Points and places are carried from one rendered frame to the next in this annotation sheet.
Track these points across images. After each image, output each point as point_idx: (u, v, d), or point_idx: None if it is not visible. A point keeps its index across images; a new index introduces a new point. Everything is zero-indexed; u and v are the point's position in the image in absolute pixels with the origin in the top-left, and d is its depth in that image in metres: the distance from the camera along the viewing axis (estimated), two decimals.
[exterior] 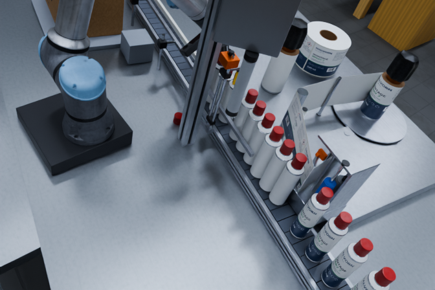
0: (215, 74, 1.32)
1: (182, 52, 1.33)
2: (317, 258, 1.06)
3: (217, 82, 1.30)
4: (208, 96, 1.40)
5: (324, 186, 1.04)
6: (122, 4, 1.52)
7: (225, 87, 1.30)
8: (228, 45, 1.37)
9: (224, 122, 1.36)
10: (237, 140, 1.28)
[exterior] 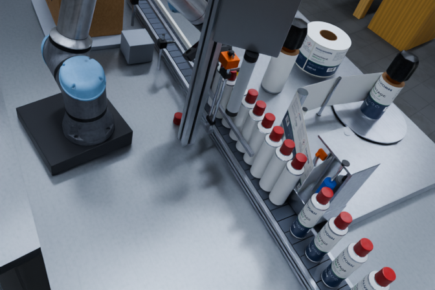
0: (219, 78, 1.31)
1: (185, 57, 1.32)
2: (317, 258, 1.06)
3: (220, 87, 1.29)
4: (211, 101, 1.38)
5: (324, 186, 1.04)
6: (122, 4, 1.52)
7: (228, 92, 1.28)
8: (232, 50, 1.36)
9: (228, 127, 1.35)
10: (237, 140, 1.28)
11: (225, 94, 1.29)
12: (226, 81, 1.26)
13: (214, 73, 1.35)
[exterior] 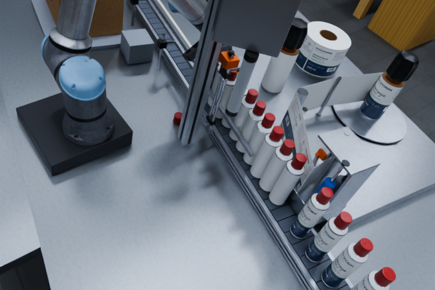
0: (219, 78, 1.31)
1: (185, 57, 1.32)
2: (317, 258, 1.06)
3: (220, 87, 1.29)
4: (211, 101, 1.38)
5: (324, 186, 1.04)
6: (122, 4, 1.52)
7: (228, 92, 1.28)
8: (232, 50, 1.36)
9: (228, 127, 1.35)
10: (237, 140, 1.28)
11: (225, 94, 1.29)
12: (226, 81, 1.26)
13: (214, 73, 1.35)
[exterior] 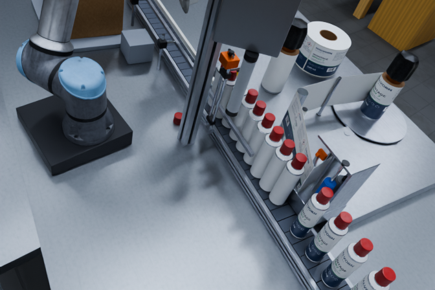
0: (219, 78, 1.31)
1: None
2: (317, 258, 1.06)
3: (220, 87, 1.29)
4: (211, 101, 1.38)
5: (324, 186, 1.04)
6: (122, 4, 1.52)
7: (228, 92, 1.28)
8: None
9: (228, 127, 1.35)
10: (237, 140, 1.28)
11: (225, 94, 1.29)
12: (226, 81, 1.26)
13: None
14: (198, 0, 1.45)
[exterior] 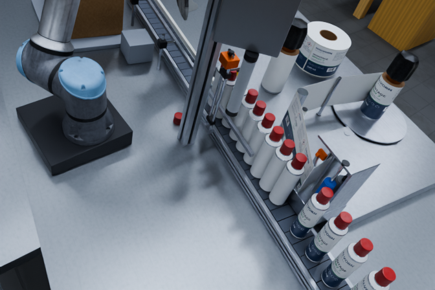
0: (219, 78, 1.31)
1: None
2: (317, 258, 1.06)
3: (220, 87, 1.29)
4: (211, 101, 1.38)
5: (324, 186, 1.04)
6: (122, 4, 1.52)
7: (228, 92, 1.28)
8: None
9: (228, 127, 1.35)
10: (237, 140, 1.28)
11: (225, 94, 1.29)
12: (226, 81, 1.26)
13: (186, 2, 1.43)
14: (197, 8, 1.48)
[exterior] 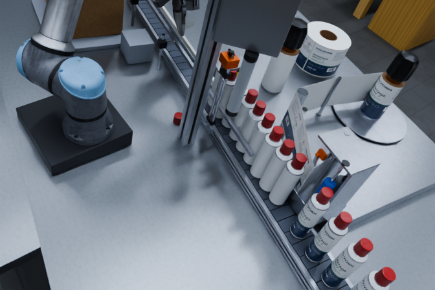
0: (219, 78, 1.31)
1: (155, 4, 1.45)
2: (317, 258, 1.06)
3: (220, 87, 1.29)
4: (211, 101, 1.38)
5: (324, 186, 1.04)
6: (122, 4, 1.52)
7: (228, 92, 1.28)
8: None
9: (228, 127, 1.35)
10: (237, 140, 1.28)
11: (225, 94, 1.29)
12: (226, 81, 1.26)
13: (182, 19, 1.48)
14: (193, 24, 1.53)
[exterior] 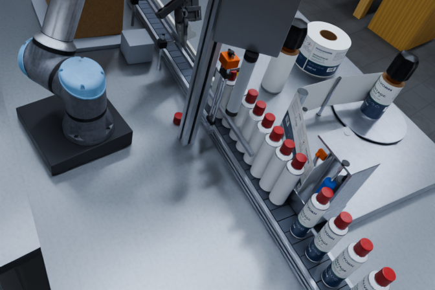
0: (219, 78, 1.31)
1: (157, 15, 1.45)
2: (317, 258, 1.06)
3: (220, 87, 1.29)
4: (211, 101, 1.38)
5: (324, 186, 1.04)
6: (122, 4, 1.52)
7: (228, 92, 1.28)
8: (200, 10, 1.49)
9: (228, 127, 1.35)
10: (237, 140, 1.28)
11: (225, 94, 1.29)
12: (226, 81, 1.26)
13: (184, 31, 1.48)
14: (195, 35, 1.53)
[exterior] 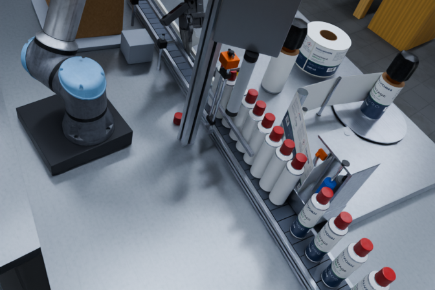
0: (219, 78, 1.31)
1: (161, 22, 1.43)
2: (317, 258, 1.06)
3: (220, 87, 1.29)
4: (211, 101, 1.38)
5: (324, 186, 1.04)
6: (122, 4, 1.52)
7: (228, 92, 1.28)
8: None
9: (228, 127, 1.35)
10: (237, 140, 1.28)
11: (225, 94, 1.29)
12: (226, 81, 1.26)
13: (189, 37, 1.46)
14: None
